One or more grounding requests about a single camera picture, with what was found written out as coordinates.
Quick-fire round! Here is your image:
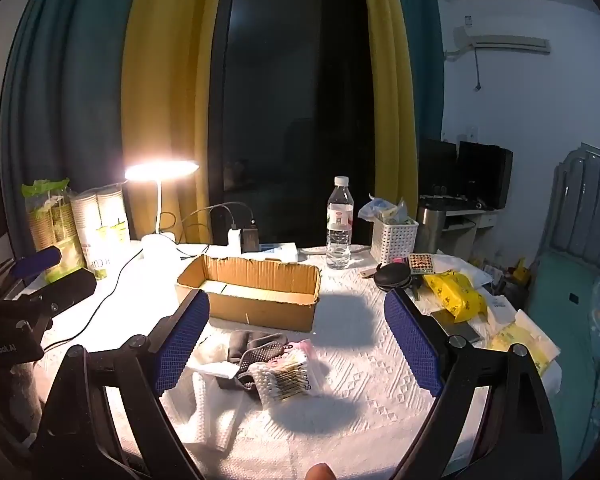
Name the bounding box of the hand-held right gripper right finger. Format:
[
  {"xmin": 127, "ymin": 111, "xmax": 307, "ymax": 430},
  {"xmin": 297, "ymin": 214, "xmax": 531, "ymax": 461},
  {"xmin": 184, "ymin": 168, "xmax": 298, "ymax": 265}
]
[{"xmin": 384, "ymin": 287, "xmax": 563, "ymax": 480}]

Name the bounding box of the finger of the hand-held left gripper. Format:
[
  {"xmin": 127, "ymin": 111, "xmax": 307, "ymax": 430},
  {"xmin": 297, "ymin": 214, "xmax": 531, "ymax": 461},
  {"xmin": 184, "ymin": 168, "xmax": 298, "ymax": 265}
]
[
  {"xmin": 7, "ymin": 247, "xmax": 63, "ymax": 281},
  {"xmin": 17, "ymin": 267, "xmax": 98, "ymax": 318}
]

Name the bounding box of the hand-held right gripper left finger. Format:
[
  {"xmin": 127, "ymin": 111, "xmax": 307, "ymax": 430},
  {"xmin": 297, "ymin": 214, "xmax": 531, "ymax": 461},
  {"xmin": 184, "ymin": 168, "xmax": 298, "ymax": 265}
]
[{"xmin": 30, "ymin": 289, "xmax": 211, "ymax": 480}]

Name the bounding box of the white dotted towel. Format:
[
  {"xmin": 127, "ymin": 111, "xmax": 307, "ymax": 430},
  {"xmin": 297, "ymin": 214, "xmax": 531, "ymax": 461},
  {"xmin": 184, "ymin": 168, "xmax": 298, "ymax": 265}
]
[{"xmin": 161, "ymin": 360, "xmax": 243, "ymax": 452}]

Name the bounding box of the cardboard box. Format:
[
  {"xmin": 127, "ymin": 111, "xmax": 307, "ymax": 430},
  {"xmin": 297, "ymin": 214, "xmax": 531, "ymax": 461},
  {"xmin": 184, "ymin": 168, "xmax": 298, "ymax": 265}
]
[{"xmin": 175, "ymin": 254, "xmax": 322, "ymax": 333}]

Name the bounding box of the cotton swab packet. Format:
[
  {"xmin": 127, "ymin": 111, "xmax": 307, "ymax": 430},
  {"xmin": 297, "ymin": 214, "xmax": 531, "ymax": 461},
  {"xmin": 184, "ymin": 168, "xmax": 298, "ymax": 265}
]
[{"xmin": 250, "ymin": 357, "xmax": 327, "ymax": 407}]

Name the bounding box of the green package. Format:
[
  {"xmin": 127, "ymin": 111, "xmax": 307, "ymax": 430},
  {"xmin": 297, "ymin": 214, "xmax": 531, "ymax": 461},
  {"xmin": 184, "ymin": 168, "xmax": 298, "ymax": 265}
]
[{"xmin": 21, "ymin": 177, "xmax": 88, "ymax": 283}]

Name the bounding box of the dark phone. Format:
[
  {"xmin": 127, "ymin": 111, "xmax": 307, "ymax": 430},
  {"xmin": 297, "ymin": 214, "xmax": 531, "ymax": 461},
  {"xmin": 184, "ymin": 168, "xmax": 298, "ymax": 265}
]
[{"xmin": 430, "ymin": 310, "xmax": 481, "ymax": 345}]

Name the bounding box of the paper cup package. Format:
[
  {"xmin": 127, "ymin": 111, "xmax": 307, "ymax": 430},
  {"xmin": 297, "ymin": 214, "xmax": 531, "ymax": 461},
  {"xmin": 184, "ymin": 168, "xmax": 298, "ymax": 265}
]
[{"xmin": 70, "ymin": 184, "xmax": 131, "ymax": 281}]

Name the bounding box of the black round case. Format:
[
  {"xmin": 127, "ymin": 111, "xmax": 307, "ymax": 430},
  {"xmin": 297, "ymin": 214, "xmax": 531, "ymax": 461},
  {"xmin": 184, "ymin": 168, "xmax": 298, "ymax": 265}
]
[{"xmin": 374, "ymin": 261, "xmax": 413, "ymax": 291}]

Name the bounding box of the colourful dotted card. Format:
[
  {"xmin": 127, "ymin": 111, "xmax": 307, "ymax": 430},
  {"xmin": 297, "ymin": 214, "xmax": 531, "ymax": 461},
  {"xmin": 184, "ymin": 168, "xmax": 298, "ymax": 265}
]
[{"xmin": 407, "ymin": 253, "xmax": 435, "ymax": 276}]

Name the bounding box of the white plastic basket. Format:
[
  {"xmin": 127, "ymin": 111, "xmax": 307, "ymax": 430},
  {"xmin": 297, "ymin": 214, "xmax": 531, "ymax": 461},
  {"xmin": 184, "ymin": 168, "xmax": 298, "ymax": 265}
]
[{"xmin": 370, "ymin": 216, "xmax": 420, "ymax": 266}]

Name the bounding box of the stainless steel bin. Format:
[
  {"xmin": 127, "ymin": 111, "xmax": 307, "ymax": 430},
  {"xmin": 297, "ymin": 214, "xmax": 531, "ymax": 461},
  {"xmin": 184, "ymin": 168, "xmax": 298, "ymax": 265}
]
[{"xmin": 417, "ymin": 197, "xmax": 448, "ymax": 256}]

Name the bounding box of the black power adapter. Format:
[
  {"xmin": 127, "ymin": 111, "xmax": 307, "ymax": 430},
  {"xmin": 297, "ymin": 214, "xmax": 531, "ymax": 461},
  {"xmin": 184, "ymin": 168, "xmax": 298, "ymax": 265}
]
[{"xmin": 241, "ymin": 220, "xmax": 261, "ymax": 252}]

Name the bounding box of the clear water bottle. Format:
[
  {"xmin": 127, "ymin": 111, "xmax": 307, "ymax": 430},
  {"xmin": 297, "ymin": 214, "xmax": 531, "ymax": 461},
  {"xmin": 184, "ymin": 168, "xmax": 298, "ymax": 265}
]
[{"xmin": 326, "ymin": 176, "xmax": 355, "ymax": 270}]

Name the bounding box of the white side desk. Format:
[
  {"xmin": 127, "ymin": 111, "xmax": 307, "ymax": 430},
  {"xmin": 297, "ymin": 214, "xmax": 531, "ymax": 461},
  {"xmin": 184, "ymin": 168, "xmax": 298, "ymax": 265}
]
[{"xmin": 442, "ymin": 207, "xmax": 496, "ymax": 261}]

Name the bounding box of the white blue carton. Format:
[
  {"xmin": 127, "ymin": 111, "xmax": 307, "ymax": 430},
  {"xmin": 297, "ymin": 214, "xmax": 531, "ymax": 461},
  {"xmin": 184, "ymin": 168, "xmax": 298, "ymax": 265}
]
[{"xmin": 260, "ymin": 242, "xmax": 299, "ymax": 263}]

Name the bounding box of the crumpled plastic bag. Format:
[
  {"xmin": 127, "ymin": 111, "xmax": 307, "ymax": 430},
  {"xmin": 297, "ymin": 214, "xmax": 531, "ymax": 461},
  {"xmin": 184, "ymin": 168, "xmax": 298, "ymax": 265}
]
[{"xmin": 358, "ymin": 197, "xmax": 409, "ymax": 224}]

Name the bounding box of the white desk lamp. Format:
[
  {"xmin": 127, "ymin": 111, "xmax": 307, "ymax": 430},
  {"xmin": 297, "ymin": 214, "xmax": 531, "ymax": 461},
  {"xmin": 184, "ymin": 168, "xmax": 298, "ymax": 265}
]
[{"xmin": 124, "ymin": 160, "xmax": 201, "ymax": 261}]

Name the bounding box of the teal board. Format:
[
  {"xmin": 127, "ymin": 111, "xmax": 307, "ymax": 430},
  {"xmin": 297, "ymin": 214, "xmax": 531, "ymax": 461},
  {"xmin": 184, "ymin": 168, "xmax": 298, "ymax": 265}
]
[{"xmin": 526, "ymin": 252, "xmax": 600, "ymax": 391}]

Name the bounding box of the black monitor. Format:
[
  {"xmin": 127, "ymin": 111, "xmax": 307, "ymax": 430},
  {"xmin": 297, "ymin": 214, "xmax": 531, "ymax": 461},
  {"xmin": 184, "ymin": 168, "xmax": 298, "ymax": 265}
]
[
  {"xmin": 457, "ymin": 141, "xmax": 513, "ymax": 211},
  {"xmin": 419, "ymin": 137, "xmax": 458, "ymax": 197}
]

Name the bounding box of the teal curtain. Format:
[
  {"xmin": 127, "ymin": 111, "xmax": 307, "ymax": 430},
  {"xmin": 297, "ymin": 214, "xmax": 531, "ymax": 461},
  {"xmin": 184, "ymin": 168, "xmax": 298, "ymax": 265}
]
[
  {"xmin": 0, "ymin": 0, "xmax": 146, "ymax": 201},
  {"xmin": 395, "ymin": 0, "xmax": 446, "ymax": 142}
]

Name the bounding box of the grey ribbed panel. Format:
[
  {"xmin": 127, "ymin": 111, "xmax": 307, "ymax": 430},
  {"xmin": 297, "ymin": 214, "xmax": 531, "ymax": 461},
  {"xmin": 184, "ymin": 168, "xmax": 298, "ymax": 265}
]
[{"xmin": 550, "ymin": 142, "xmax": 600, "ymax": 273}]

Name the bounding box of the yellow curtain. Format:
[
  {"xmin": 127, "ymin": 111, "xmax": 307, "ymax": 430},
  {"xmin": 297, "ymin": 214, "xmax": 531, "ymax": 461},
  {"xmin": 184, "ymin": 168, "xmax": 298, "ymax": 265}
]
[
  {"xmin": 121, "ymin": 0, "xmax": 228, "ymax": 241},
  {"xmin": 359, "ymin": 0, "xmax": 421, "ymax": 202}
]

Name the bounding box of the dark window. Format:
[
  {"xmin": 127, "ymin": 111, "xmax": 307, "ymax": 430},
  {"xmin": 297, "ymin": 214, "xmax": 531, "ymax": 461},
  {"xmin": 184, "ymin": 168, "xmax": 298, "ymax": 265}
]
[{"xmin": 207, "ymin": 0, "xmax": 376, "ymax": 247}]

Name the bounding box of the white air conditioner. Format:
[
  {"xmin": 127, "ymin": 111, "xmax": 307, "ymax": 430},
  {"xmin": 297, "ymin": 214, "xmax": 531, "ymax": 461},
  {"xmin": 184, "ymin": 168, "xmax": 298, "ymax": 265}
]
[{"xmin": 452, "ymin": 25, "xmax": 552, "ymax": 54}]

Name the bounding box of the black lamp cable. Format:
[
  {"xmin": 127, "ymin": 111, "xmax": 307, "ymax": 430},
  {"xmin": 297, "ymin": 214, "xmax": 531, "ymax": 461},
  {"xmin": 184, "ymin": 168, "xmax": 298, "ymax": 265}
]
[{"xmin": 45, "ymin": 247, "xmax": 144, "ymax": 351}]

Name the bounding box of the black charger cable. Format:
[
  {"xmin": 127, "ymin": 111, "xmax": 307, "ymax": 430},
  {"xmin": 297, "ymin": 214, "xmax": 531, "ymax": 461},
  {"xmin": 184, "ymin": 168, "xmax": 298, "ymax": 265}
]
[{"xmin": 180, "ymin": 202, "xmax": 255, "ymax": 243}]

